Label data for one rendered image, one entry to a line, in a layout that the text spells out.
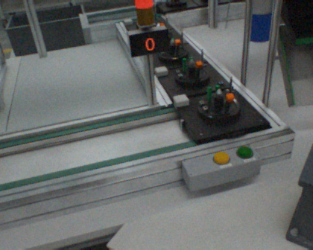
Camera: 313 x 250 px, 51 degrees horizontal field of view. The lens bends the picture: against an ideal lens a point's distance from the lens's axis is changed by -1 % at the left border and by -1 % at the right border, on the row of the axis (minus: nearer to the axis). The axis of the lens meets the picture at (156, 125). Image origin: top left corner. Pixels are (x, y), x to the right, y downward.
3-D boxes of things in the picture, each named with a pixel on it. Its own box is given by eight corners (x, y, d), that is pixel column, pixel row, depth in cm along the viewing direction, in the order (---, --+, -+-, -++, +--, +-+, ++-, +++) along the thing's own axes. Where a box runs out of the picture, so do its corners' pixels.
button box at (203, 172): (260, 174, 93) (262, 158, 90) (190, 193, 90) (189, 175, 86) (248, 159, 99) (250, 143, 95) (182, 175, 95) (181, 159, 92)
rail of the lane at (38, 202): (291, 158, 104) (296, 130, 98) (-4, 231, 89) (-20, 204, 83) (281, 148, 108) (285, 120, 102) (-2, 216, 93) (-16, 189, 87)
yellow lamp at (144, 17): (156, 24, 98) (154, 7, 95) (139, 27, 97) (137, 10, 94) (151, 19, 102) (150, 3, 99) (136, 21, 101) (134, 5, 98)
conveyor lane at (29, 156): (266, 149, 108) (270, 125, 102) (-2, 214, 94) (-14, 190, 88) (229, 107, 131) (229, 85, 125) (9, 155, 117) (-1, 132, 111)
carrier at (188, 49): (208, 65, 143) (208, 38, 136) (154, 76, 139) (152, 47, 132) (189, 47, 163) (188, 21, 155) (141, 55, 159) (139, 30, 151)
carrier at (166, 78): (233, 91, 123) (235, 59, 116) (171, 103, 119) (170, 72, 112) (209, 66, 143) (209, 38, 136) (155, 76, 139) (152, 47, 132)
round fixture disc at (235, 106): (247, 117, 105) (248, 112, 104) (206, 126, 102) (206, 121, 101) (229, 97, 116) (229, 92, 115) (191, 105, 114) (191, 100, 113)
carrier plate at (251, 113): (270, 128, 103) (270, 122, 101) (197, 144, 99) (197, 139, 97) (235, 93, 122) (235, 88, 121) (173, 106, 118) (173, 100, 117)
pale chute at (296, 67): (328, 103, 105) (335, 99, 101) (288, 107, 105) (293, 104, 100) (310, 22, 110) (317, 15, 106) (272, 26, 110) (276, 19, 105)
